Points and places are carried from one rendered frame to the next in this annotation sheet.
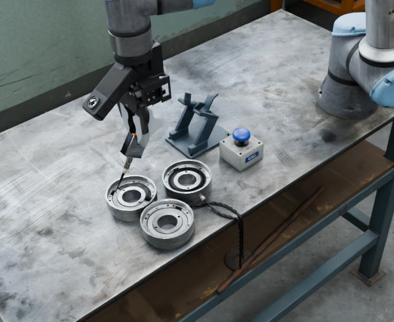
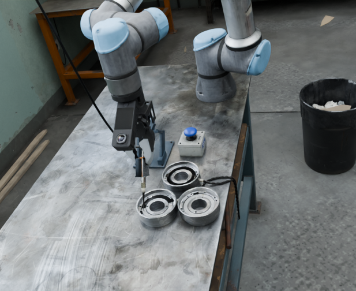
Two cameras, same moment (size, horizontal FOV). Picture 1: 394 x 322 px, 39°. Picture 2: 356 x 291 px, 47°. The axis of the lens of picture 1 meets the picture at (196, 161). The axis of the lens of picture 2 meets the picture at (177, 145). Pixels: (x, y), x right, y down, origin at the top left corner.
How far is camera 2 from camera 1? 0.51 m
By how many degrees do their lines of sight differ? 26
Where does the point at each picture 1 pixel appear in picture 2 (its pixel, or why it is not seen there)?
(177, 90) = (106, 138)
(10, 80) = not seen: outside the picture
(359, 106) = (231, 88)
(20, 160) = (37, 240)
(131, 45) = (133, 81)
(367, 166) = not seen: hidden behind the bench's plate
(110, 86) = (126, 121)
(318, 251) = not seen: hidden behind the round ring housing
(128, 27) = (128, 67)
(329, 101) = (211, 94)
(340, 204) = (240, 159)
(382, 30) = (243, 25)
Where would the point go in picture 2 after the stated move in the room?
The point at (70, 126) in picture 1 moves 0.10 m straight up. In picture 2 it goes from (52, 198) to (40, 172)
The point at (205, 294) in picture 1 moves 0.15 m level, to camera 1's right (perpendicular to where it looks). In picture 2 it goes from (221, 254) to (255, 226)
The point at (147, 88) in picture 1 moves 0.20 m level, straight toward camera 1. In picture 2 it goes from (146, 114) to (210, 140)
